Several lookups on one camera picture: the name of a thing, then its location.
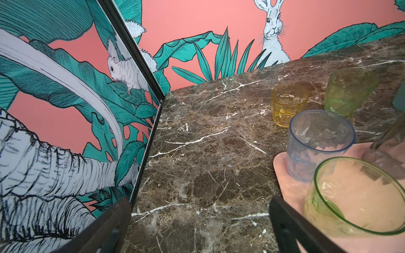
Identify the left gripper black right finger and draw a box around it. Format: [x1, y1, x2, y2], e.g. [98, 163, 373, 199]
[269, 196, 344, 253]

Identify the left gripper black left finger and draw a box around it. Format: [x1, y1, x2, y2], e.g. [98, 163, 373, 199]
[52, 197, 132, 253]

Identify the pink plastic tray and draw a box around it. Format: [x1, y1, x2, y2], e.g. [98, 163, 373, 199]
[273, 143, 405, 253]

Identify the tall light green tumbler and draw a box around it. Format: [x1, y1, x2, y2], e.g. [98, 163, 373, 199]
[303, 157, 405, 238]

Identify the tall blue-grey clear tumbler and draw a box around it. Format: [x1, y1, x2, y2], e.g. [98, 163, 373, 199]
[287, 110, 356, 183]

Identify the tall dark grey tumbler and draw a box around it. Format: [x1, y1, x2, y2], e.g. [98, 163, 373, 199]
[362, 116, 405, 180]

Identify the teal frosted tumbler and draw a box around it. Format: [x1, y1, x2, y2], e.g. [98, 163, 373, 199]
[392, 82, 405, 112]

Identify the short yellow tumbler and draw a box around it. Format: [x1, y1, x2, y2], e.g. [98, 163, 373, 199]
[271, 83, 310, 128]

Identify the short green tumbler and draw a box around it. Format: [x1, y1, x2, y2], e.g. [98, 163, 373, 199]
[324, 67, 379, 116]

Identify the left black frame post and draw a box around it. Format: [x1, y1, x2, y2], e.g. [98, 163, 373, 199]
[93, 1, 165, 202]

